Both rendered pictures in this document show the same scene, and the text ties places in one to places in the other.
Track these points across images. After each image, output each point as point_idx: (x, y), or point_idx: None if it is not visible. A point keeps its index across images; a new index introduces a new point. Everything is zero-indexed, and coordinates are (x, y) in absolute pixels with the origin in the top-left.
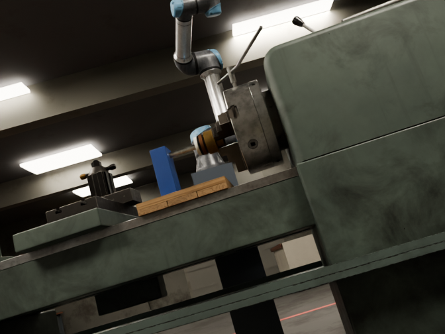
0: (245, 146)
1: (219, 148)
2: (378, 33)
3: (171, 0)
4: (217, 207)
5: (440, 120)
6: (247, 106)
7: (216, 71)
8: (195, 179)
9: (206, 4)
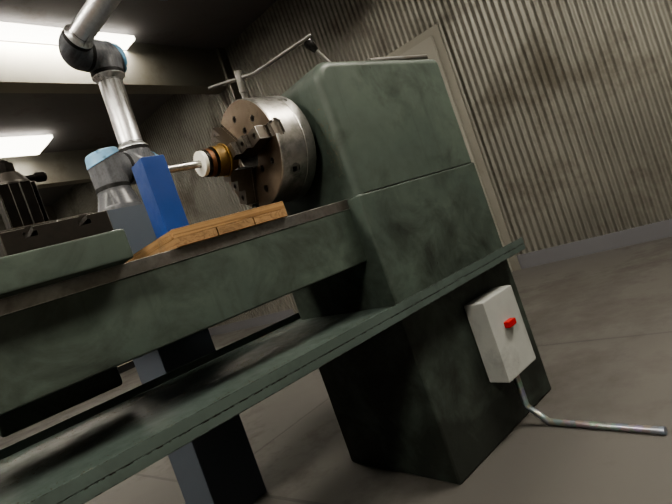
0: (288, 170)
1: None
2: (404, 82)
3: None
4: (275, 239)
5: (447, 171)
6: (291, 122)
7: (121, 75)
8: (114, 220)
9: None
